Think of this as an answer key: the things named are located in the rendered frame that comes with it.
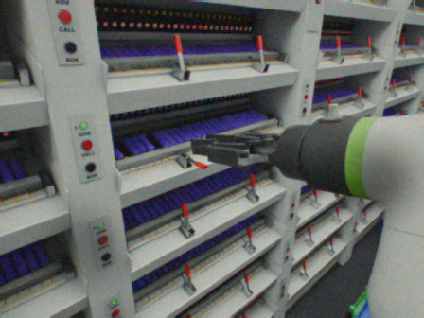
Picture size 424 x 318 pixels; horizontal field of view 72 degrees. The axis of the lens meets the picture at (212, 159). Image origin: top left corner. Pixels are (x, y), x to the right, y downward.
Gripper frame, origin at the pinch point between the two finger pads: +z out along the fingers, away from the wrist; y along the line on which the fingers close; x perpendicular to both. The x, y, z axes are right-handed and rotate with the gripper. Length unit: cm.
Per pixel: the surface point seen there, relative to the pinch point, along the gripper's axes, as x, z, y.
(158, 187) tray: 10.1, 16.6, 3.3
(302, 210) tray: 47, 26, -67
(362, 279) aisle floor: 107, 21, -114
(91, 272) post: 22.6, 18.6, 20.8
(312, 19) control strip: -25, 8, -51
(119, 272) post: 26.2, 19.2, 15.1
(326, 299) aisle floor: 105, 28, -86
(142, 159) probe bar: 3.4, 19.2, 4.5
